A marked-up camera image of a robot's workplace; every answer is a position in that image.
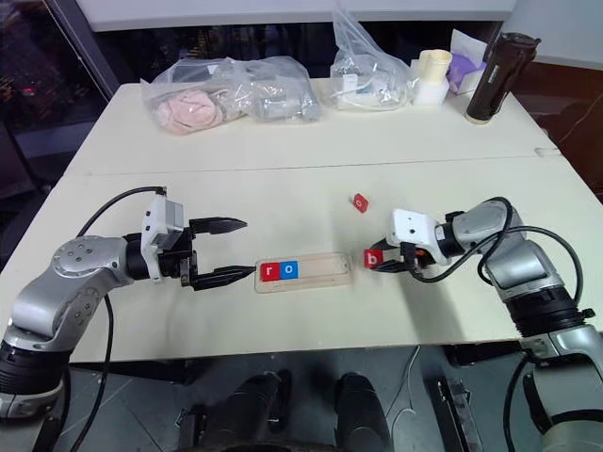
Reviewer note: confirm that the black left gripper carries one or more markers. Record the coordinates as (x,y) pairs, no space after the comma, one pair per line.
(175,263)

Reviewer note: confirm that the plastic bag with pink item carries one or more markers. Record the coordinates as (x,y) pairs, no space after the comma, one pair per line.
(198,106)

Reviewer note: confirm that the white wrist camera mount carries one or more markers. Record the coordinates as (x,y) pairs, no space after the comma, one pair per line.
(414,226)
(158,216)

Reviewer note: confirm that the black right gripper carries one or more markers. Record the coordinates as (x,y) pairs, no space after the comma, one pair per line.
(409,256)

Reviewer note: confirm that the black metal frame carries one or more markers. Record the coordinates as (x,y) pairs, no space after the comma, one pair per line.
(452,409)

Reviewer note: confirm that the red letter o block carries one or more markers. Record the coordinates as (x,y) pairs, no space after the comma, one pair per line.
(359,202)

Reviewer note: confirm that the purple tissue pack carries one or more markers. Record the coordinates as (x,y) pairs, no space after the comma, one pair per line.
(464,66)

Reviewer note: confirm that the blue letter o block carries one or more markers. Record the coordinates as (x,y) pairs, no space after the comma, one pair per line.
(288,270)

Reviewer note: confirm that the wooden letter tray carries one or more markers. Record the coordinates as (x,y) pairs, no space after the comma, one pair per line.
(325,273)

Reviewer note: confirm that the red letter r block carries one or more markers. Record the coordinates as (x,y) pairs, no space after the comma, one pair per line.
(269,271)

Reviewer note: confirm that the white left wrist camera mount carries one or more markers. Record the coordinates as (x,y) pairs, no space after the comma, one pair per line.
(158,216)

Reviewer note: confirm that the dark rounded shape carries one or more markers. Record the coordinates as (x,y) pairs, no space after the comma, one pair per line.
(254,409)
(360,409)

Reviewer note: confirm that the clear bag with white parts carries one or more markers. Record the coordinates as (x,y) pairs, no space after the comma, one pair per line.
(363,70)

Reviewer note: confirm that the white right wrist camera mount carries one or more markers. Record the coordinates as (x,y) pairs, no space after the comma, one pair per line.
(414,226)

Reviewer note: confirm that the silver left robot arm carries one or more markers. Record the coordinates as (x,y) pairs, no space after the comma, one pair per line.
(70,278)

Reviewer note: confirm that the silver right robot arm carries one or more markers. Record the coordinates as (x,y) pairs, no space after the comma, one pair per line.
(523,268)

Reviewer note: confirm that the red letter b block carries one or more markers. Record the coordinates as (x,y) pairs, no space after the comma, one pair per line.
(372,259)

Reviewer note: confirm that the dark brown bottle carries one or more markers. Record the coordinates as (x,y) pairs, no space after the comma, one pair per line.
(499,77)

